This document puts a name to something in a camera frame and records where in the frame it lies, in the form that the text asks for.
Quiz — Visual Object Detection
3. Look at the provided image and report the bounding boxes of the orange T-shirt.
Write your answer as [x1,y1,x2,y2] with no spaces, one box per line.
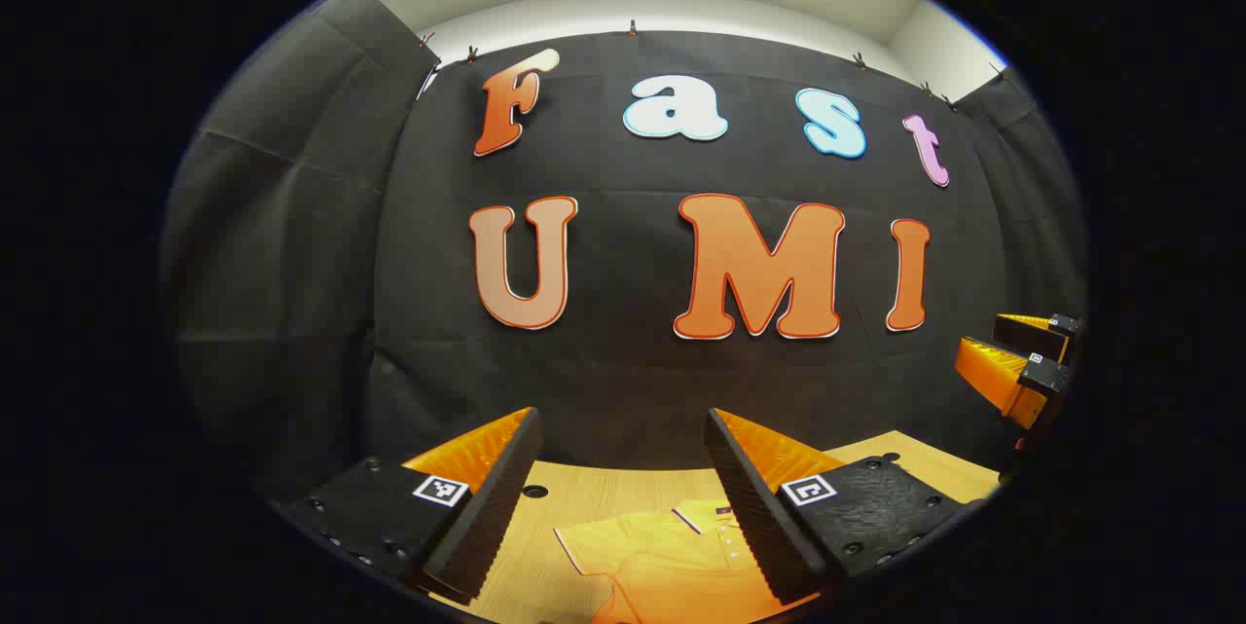
[553,497,824,624]

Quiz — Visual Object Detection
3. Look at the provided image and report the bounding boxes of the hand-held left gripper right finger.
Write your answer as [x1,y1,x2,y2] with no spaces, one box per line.
[703,407,984,606]

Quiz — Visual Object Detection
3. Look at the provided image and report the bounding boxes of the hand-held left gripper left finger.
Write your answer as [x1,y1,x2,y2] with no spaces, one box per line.
[277,407,544,606]

